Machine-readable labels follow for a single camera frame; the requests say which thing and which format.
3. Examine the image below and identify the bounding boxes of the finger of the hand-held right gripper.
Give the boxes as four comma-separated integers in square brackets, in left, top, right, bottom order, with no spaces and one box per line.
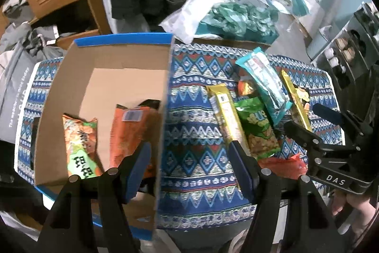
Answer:
[283,120,325,159]
[312,103,365,135]

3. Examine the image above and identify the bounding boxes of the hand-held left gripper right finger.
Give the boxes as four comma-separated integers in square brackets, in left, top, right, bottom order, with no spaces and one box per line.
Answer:
[228,140,341,253]

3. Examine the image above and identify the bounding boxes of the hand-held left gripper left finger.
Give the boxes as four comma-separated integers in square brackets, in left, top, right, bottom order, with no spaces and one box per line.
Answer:
[37,142,153,253]

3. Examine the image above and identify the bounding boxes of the long gold snack packet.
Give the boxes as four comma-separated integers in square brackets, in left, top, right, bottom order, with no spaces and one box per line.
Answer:
[280,69,313,132]

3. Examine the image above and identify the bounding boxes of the red snack packet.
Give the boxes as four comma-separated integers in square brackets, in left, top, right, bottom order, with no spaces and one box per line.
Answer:
[257,154,308,182]

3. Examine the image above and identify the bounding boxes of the long yellow snack packet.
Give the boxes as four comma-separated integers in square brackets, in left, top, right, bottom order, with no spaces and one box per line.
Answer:
[206,84,252,159]

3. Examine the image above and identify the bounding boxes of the orange and green snack packet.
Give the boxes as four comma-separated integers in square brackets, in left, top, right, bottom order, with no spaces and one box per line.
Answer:
[62,113,105,179]

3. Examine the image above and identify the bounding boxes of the teal snack packet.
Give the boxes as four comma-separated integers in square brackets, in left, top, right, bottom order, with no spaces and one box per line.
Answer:
[235,47,293,127]

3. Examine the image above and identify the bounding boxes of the small orange snack packet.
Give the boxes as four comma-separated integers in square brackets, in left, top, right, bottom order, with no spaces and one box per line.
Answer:
[237,78,258,98]

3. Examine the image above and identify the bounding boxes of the cardboard box with blue rim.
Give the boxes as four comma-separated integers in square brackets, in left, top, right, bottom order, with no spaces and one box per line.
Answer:
[32,33,175,242]

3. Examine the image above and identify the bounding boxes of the person's right hand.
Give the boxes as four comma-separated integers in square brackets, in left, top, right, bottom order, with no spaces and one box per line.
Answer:
[332,192,375,237]

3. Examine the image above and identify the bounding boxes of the white shoe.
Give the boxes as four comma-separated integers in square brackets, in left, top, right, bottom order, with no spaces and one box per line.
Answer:
[324,48,341,68]

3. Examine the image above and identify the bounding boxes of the blue patterned tablecloth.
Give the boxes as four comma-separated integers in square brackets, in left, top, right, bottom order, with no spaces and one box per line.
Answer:
[13,42,344,231]

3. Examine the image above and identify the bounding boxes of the brown shoe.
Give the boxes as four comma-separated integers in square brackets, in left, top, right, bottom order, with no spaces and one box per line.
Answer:
[336,38,360,59]

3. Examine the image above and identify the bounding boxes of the shoe rack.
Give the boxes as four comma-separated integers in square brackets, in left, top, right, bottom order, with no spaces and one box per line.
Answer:
[323,2,379,123]

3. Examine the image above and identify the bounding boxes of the green plastic bags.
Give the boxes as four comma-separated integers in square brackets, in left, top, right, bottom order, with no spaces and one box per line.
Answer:
[198,2,280,41]

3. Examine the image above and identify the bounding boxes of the grey tote bag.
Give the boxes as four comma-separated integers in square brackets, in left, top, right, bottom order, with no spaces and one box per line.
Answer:
[0,42,66,142]

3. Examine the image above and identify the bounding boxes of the white plastic bag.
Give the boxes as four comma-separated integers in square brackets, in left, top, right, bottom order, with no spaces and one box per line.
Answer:
[160,0,237,44]

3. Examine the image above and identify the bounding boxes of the grey clothing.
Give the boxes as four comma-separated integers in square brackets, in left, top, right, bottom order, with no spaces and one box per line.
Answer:
[0,0,67,58]

